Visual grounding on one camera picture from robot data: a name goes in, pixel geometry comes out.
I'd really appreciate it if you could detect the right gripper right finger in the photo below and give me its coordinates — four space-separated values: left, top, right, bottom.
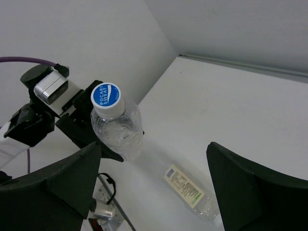
206 142 308 231

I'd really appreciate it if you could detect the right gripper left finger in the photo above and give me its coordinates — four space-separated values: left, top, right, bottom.
0 143 101 231

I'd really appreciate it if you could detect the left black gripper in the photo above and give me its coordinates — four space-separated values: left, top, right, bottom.
55 80 124 162

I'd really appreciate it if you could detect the clear unlabelled bottle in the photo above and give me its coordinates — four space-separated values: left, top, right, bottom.
90 83 143 161

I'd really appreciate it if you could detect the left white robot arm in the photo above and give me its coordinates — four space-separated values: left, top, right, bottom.
0 64 124 162

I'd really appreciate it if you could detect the yellow label lying bottle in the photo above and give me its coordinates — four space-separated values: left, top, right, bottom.
144 143 224 231

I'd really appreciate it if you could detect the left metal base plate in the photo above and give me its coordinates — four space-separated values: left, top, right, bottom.
88 173 135 231

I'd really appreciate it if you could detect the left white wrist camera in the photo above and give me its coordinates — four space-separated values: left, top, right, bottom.
34 70 81 116

